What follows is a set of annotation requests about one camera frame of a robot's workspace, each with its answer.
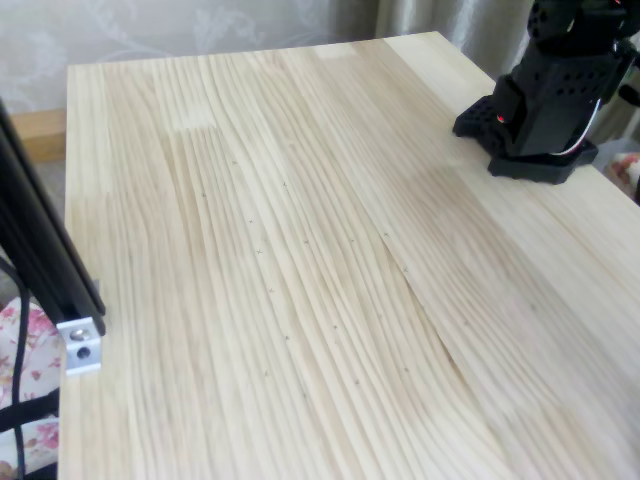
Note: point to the light wooden board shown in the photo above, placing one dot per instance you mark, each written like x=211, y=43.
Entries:
x=40, y=135

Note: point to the aluminium extrusion post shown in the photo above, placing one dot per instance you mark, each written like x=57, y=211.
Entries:
x=45, y=240

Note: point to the floral pink fabric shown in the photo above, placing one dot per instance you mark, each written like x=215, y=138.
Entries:
x=42, y=325
x=625, y=170

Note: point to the silver corner bracket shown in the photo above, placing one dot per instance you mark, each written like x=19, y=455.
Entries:
x=82, y=355

